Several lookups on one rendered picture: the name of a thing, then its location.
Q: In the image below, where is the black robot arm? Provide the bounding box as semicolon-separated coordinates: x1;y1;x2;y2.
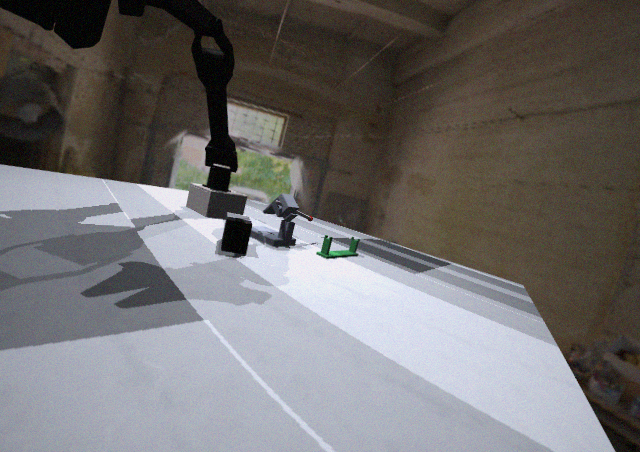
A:
118;0;238;192

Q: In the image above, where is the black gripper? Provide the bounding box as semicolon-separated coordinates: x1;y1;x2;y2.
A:
0;0;111;49

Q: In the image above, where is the grey pin with red head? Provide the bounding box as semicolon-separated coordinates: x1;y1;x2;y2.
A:
275;201;313;222

